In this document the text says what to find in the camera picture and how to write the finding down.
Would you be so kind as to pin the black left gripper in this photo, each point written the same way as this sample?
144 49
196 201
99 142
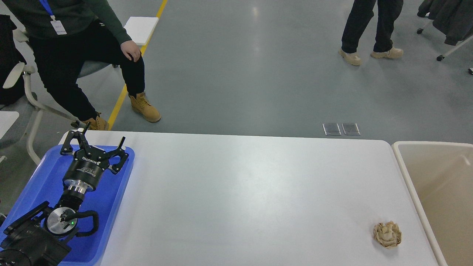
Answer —
84 168

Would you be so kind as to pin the blue plastic tray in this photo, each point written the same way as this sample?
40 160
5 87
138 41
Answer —
66 201

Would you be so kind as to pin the white side table corner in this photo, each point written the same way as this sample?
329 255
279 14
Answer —
7 119

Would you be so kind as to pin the seated person in green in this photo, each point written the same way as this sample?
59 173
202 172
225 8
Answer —
64 34

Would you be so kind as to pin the white foam board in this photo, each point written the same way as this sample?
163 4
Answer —
140 29

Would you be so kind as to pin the left metal floor plate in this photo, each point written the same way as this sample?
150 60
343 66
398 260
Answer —
331 129

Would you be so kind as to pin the metal floor plate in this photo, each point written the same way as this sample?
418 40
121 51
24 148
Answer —
331 129
350 129

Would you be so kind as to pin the right metal floor plate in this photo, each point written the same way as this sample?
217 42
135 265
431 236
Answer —
350 129

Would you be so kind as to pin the crumpled brown paper ball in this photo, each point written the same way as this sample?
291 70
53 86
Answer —
387 235

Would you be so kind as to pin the beige plastic bin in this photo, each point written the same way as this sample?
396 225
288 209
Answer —
439 178

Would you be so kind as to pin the coat rack with dark clothes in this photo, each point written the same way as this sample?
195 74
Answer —
454 18

